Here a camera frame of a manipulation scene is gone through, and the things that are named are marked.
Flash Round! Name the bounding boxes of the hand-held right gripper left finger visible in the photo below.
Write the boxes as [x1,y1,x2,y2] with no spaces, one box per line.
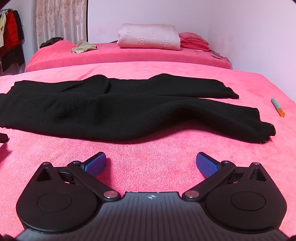
[35,152,121,202]

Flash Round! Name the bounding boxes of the pale yellow hanging garment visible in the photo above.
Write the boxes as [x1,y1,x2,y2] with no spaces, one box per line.
[0,13,7,49]

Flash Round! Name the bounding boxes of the folded pink blanket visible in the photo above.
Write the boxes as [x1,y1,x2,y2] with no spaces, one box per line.
[179,32,210,52]

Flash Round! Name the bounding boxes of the white embroidered curtain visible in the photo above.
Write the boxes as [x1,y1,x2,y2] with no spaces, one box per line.
[35,0,89,50]

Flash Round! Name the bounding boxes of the white pillow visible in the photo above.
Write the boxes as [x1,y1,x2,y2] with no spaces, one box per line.
[116,23,181,51]

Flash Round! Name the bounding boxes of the dark crumpled cloth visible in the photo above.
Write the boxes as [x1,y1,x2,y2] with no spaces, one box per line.
[39,37,64,49]

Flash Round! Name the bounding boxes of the teal and orange pen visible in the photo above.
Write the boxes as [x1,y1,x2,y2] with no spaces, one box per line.
[271,98,285,118]

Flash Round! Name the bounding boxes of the black knit pants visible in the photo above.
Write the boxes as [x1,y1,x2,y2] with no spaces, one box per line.
[0,73,276,144]

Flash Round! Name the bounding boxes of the beige crumpled cloth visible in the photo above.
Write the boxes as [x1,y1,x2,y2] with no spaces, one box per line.
[71,40,99,54]

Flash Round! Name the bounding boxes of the black hanging garment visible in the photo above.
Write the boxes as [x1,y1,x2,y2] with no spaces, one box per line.
[1,10,25,72]

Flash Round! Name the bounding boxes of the pink covered bed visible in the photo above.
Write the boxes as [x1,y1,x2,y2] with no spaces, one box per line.
[24,40,233,73]

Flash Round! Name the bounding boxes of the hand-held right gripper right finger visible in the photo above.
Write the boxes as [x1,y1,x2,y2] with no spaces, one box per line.
[182,152,269,202]

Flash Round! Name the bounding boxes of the large pink bed blanket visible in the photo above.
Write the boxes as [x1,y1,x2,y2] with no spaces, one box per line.
[0,61,296,239]

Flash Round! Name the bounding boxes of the red hanging garment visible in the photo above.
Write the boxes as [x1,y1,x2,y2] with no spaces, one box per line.
[0,11,21,58]

